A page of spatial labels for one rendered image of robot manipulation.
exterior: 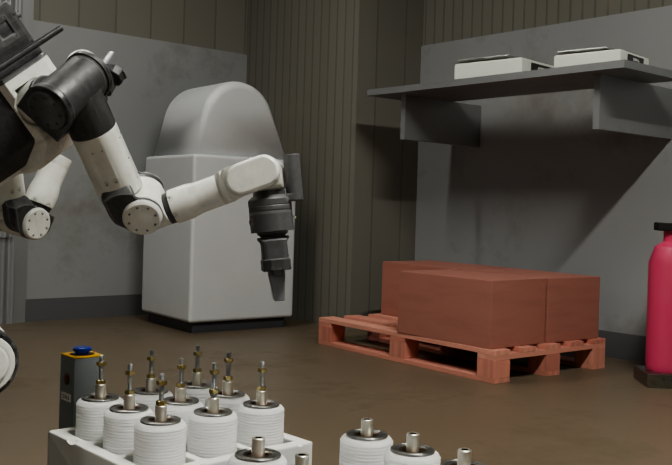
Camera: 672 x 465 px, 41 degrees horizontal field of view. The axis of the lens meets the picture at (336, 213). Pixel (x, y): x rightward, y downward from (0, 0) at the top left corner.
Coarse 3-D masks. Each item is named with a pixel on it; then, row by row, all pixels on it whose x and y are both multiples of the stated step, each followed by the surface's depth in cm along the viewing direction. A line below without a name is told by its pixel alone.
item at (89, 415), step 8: (80, 400) 181; (120, 400) 183; (80, 408) 180; (88, 408) 179; (96, 408) 179; (104, 408) 179; (80, 416) 180; (88, 416) 179; (96, 416) 179; (80, 424) 180; (88, 424) 179; (96, 424) 179; (80, 432) 179; (88, 432) 179; (96, 432) 179; (88, 440) 179
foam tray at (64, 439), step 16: (64, 432) 183; (48, 448) 183; (64, 448) 178; (80, 448) 173; (96, 448) 172; (240, 448) 175; (272, 448) 175; (288, 448) 177; (304, 448) 180; (48, 464) 183; (64, 464) 178; (80, 464) 173; (96, 464) 168; (112, 464) 163; (128, 464) 162; (192, 464) 163; (208, 464) 164; (224, 464) 166; (288, 464) 177
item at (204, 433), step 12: (192, 420) 171; (204, 420) 169; (216, 420) 169; (228, 420) 171; (192, 432) 170; (204, 432) 169; (216, 432) 169; (228, 432) 171; (192, 444) 170; (204, 444) 169; (216, 444) 169; (228, 444) 171; (204, 456) 169; (216, 456) 169
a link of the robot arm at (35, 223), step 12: (12, 180) 202; (0, 192) 201; (12, 192) 203; (24, 192) 206; (0, 204) 202; (12, 204) 202; (24, 204) 204; (0, 216) 203; (12, 216) 203; (24, 216) 204; (36, 216) 206; (48, 216) 209; (12, 228) 204; (24, 228) 205; (36, 228) 207; (48, 228) 210
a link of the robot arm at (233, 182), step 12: (264, 156) 175; (228, 168) 176; (240, 168) 175; (252, 168) 175; (264, 168) 175; (276, 168) 175; (216, 180) 178; (228, 180) 175; (240, 180) 175; (252, 180) 175; (264, 180) 175; (276, 180) 175; (228, 192) 176; (240, 192) 175; (252, 192) 176
